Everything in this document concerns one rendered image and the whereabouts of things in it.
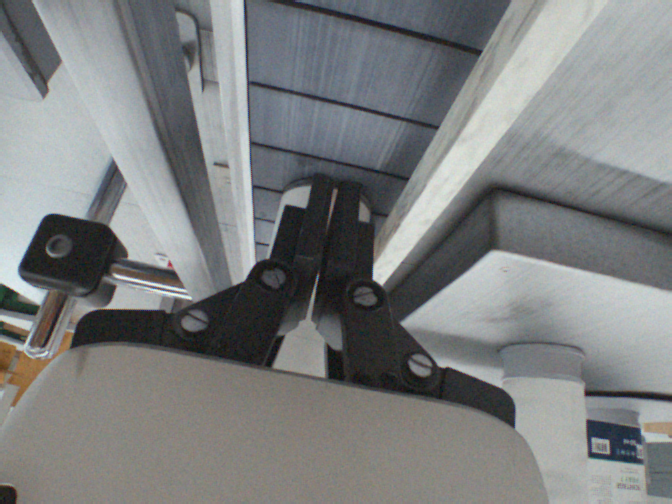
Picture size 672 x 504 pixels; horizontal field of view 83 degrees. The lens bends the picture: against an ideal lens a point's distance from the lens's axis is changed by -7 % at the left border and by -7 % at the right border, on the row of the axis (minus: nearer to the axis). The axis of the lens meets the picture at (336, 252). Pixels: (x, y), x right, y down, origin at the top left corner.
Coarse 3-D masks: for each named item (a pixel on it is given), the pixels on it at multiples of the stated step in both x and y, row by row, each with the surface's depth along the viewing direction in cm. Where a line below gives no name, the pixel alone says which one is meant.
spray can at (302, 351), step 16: (288, 192) 22; (304, 192) 21; (336, 192) 21; (368, 208) 22; (272, 240) 21; (304, 320) 18; (288, 336) 17; (304, 336) 17; (320, 336) 18; (288, 352) 17; (304, 352) 17; (320, 352) 17; (288, 368) 17; (304, 368) 17; (320, 368) 17
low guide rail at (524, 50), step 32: (512, 0) 10; (544, 0) 8; (576, 0) 8; (608, 0) 8; (512, 32) 9; (544, 32) 8; (576, 32) 8; (480, 64) 11; (512, 64) 9; (544, 64) 9; (480, 96) 11; (512, 96) 10; (448, 128) 13; (480, 128) 11; (448, 160) 13; (480, 160) 13; (416, 192) 16; (448, 192) 14; (384, 224) 21; (416, 224) 17; (384, 256) 20
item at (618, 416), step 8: (600, 408) 68; (592, 416) 69; (600, 416) 67; (608, 416) 66; (616, 416) 66; (624, 416) 65; (632, 416) 65; (640, 416) 67; (624, 424) 64; (632, 424) 64; (640, 424) 66; (640, 432) 65; (640, 440) 64; (640, 448) 63; (640, 456) 63; (640, 464) 62; (640, 472) 61; (640, 480) 61; (640, 488) 60; (640, 496) 60
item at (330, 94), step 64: (256, 0) 13; (320, 0) 12; (384, 0) 12; (448, 0) 12; (256, 64) 15; (320, 64) 14; (384, 64) 14; (448, 64) 14; (256, 128) 18; (320, 128) 18; (384, 128) 17; (256, 192) 23; (384, 192) 21; (256, 256) 32
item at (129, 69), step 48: (48, 0) 4; (96, 0) 4; (144, 0) 5; (96, 48) 5; (144, 48) 5; (96, 96) 6; (144, 96) 6; (144, 144) 7; (192, 144) 8; (144, 192) 8; (192, 192) 9; (192, 240) 10; (192, 288) 14
